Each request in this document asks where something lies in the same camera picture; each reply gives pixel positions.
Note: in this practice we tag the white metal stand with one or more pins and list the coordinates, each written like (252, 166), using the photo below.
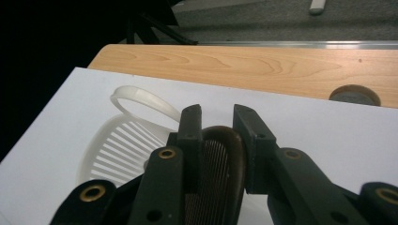
(317, 6)

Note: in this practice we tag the black tripod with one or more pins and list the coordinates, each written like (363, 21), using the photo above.
(150, 28)

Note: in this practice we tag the aluminium floor rail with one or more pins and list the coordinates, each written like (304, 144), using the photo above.
(313, 44)

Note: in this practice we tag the white foam board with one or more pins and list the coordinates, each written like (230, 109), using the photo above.
(313, 140)

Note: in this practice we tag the white plastic basket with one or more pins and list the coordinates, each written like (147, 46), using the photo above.
(119, 146)

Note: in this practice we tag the wooden table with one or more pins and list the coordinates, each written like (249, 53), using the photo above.
(250, 68)

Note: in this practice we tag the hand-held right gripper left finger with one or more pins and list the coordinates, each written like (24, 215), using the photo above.
(191, 146)

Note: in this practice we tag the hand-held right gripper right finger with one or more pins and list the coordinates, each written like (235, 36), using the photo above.
(259, 156)

